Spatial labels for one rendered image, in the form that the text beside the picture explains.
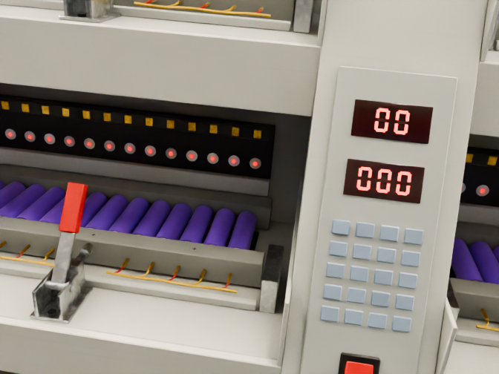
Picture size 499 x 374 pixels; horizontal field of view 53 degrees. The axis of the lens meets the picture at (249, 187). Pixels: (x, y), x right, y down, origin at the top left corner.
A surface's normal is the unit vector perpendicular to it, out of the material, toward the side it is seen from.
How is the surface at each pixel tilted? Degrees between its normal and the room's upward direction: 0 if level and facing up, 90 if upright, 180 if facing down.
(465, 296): 112
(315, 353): 90
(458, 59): 90
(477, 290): 22
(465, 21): 90
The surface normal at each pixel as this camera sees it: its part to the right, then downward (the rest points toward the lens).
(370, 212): -0.11, 0.04
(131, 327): 0.07, -0.90
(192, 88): -0.14, 0.41
